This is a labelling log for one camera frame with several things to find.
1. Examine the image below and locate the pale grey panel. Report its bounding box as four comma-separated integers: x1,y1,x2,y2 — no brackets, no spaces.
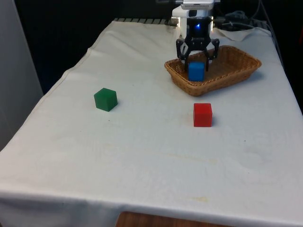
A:
0,0,45,152

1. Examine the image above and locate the black cable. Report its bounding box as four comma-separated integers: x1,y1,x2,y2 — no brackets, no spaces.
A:
214,10,256,29

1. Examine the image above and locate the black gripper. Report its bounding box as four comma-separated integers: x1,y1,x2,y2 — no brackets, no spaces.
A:
175,10,221,72

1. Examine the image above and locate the red cube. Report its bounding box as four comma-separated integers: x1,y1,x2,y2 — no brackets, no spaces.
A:
193,102,213,128

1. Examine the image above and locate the blue cube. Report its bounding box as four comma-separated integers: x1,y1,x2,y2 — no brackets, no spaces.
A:
187,61,205,82

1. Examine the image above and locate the grey cable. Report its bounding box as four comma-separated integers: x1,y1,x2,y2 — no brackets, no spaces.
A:
257,0,285,63

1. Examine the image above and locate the brown wicker basket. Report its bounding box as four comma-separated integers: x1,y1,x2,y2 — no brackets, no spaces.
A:
164,45,262,97

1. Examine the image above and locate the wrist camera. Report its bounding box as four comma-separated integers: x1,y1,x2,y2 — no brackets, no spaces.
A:
181,0,215,11

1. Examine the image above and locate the green cube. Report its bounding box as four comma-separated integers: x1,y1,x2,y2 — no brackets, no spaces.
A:
93,87,118,112

